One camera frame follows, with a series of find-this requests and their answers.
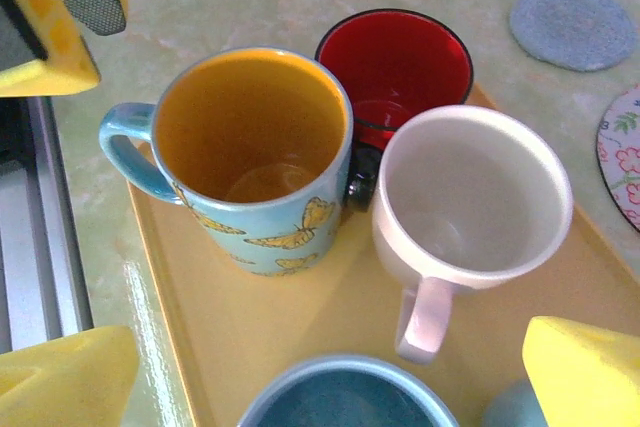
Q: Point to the pale pink mug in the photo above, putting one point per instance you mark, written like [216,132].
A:
[475,187]

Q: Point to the blue butterfly mug yellow inside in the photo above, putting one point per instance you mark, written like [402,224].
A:
[280,242]

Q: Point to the red cup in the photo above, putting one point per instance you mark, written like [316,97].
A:
[395,62]

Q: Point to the yellow tray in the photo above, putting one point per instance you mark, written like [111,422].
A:
[280,327]

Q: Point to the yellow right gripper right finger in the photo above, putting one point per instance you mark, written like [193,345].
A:
[590,377]

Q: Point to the aluminium frame rail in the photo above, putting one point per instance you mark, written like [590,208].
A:
[40,227]

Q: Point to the round blue-grey felt coaster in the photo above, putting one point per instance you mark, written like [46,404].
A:
[572,27]

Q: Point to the light blue mug blue inside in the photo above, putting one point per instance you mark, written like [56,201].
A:
[340,397]

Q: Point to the floral patterned plate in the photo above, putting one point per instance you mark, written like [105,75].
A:
[625,162]

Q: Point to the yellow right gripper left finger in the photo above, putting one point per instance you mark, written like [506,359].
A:
[65,382]

